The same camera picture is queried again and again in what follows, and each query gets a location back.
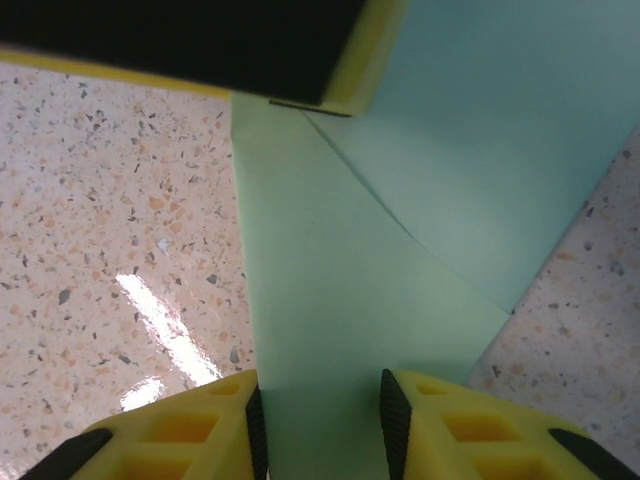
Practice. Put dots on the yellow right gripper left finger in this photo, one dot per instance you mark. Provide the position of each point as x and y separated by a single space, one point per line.
190 430

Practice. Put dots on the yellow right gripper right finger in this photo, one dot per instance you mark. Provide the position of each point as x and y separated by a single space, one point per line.
475 435

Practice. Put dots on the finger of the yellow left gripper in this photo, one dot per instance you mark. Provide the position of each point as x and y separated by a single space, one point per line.
200 40

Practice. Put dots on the light green paper sheet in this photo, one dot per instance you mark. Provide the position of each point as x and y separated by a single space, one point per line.
375 250

